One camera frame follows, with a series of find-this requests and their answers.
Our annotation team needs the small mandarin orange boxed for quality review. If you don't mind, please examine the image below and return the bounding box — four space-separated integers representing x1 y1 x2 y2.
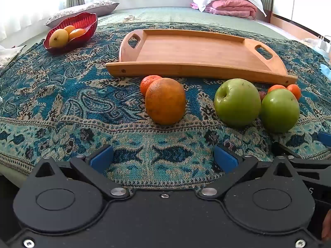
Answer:
286 84 302 101
267 84 287 94
140 75 163 97

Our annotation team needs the white charger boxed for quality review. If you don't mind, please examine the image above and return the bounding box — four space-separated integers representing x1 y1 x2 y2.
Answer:
318 35 331 51

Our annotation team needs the white wardrobe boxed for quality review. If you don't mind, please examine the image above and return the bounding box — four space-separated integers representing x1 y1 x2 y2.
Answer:
270 0 331 40

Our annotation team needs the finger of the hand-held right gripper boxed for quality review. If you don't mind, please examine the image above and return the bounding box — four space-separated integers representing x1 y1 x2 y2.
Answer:
318 131 331 145
271 142 331 179

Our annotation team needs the floral printed cloth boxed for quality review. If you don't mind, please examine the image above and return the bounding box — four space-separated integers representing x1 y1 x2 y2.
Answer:
0 44 27 69

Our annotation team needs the red glass bowl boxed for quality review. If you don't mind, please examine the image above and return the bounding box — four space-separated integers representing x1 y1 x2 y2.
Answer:
43 12 98 54

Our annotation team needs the floral pillow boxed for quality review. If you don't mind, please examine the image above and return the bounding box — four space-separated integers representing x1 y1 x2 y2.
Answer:
46 1 120 28

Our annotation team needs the wooden tray with handles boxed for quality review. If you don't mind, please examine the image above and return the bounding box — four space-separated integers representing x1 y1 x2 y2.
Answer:
105 29 298 86

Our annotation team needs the folded pink blanket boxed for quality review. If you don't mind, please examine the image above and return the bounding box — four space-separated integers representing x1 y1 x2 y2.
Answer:
191 0 257 19

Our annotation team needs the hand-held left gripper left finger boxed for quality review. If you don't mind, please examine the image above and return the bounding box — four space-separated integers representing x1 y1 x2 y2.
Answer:
34 145 129 200

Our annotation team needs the large orange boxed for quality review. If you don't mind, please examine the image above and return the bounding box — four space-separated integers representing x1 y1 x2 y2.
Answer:
145 78 187 125

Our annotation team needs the light blue cloth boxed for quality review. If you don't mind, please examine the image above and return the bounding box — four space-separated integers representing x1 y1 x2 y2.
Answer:
320 63 331 78

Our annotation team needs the yellow mango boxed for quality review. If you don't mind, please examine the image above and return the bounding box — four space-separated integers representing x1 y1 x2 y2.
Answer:
49 29 69 48

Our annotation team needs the green apple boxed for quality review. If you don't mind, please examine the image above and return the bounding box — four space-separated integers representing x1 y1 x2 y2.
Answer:
260 88 300 133
214 79 261 128

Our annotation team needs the blue paisley patterned blanket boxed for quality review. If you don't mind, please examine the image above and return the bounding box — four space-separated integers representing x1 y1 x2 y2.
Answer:
0 22 331 185

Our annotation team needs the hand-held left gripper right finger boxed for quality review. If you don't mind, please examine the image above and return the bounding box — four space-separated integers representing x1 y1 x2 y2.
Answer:
198 145 298 199

